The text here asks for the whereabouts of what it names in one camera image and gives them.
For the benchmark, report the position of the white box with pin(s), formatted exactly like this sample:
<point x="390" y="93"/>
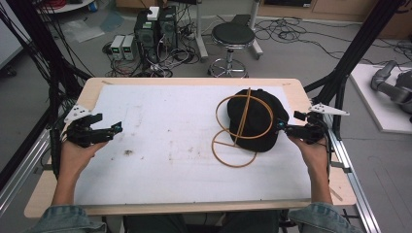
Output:
<point x="153" y="13"/>

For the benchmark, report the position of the white round table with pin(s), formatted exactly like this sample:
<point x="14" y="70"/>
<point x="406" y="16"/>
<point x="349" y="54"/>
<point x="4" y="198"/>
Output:
<point x="69" y="6"/>

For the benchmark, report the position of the grey bench power supply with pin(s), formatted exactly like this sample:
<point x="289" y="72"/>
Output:
<point x="117" y="47"/>
<point x="129" y="47"/>

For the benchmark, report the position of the person's right hand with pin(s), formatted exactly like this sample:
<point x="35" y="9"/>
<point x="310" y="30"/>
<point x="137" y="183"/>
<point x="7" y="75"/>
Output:
<point x="309" y="152"/>

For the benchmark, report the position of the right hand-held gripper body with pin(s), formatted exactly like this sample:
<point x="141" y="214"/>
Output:
<point x="315" y="129"/>

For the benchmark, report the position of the aluminium rail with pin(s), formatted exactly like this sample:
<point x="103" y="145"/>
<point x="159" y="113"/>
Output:
<point x="22" y="168"/>
<point x="353" y="181"/>

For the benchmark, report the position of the black frame strut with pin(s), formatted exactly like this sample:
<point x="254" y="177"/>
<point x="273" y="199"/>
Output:
<point x="353" y="51"/>
<point x="42" y="55"/>

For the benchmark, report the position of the person's left hand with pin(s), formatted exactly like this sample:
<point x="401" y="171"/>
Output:
<point x="76" y="155"/>

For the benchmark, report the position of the blue tape roll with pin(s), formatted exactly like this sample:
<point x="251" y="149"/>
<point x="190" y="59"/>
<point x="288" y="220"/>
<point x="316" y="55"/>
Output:
<point x="93" y="6"/>

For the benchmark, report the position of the black cap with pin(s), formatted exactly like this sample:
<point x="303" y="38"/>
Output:
<point x="257" y="121"/>

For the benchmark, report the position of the black round stool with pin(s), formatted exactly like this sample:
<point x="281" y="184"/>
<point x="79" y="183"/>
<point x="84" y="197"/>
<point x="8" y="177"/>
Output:
<point x="232" y="35"/>

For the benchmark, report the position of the white floor board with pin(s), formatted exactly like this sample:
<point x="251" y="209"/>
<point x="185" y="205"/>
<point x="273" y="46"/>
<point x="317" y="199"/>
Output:
<point x="372" y="106"/>

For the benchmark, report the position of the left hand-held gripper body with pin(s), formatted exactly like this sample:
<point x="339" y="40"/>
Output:
<point x="82" y="134"/>

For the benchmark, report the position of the clear plastic sheet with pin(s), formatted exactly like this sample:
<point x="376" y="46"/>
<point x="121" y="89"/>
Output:
<point x="82" y="30"/>

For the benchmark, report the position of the white table mat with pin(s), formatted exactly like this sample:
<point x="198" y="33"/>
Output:
<point x="168" y="145"/>

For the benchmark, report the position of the electronics boxes on floor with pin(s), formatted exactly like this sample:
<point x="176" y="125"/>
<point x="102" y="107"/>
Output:
<point x="168" y="59"/>

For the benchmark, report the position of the black computer tower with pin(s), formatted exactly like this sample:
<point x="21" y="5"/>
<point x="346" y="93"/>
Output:
<point x="167" y="27"/>
<point x="146" y="35"/>

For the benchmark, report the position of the white stand leg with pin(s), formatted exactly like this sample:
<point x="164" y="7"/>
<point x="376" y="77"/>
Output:
<point x="256" y="29"/>
<point x="201" y="32"/>

